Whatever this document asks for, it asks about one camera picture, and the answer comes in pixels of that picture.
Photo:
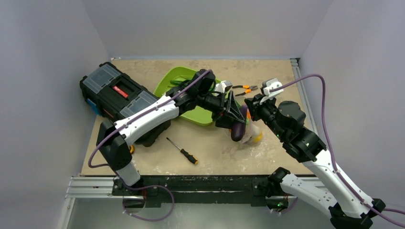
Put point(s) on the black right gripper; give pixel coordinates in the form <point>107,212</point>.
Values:
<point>253,107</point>

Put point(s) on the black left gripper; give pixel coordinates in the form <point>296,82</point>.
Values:
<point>232,110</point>

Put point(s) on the purple eggplant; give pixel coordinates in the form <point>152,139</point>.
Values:
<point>238,128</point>

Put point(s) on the clear zip top bag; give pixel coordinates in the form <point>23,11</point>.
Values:
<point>241,101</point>

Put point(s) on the yellow pear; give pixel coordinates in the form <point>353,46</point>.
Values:
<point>257,138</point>

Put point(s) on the green bok choy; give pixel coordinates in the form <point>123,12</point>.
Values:
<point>251,131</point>

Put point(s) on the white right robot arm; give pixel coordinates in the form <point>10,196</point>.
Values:
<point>342,202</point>

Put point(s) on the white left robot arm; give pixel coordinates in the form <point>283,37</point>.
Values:
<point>116,137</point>

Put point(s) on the green plastic tray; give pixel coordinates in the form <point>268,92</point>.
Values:
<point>198,115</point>

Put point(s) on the orange black pliers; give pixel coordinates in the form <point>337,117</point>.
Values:
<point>247,89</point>

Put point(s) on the black yellow screwdriver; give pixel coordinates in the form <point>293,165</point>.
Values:
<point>189,156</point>

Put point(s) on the dark green cucumber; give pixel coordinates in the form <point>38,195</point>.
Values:
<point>180,82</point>

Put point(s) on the black toolbox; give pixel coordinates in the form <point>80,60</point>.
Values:
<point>112,94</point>

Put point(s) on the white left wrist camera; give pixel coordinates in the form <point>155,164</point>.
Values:
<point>223,87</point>

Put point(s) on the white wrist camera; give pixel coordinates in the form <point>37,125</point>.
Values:
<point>270,89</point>
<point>223,87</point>

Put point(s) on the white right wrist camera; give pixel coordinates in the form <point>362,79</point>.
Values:
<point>270,89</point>

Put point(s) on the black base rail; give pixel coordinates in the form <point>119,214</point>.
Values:
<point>255,190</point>

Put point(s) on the aluminium frame rail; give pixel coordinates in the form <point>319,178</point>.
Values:
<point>90,187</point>

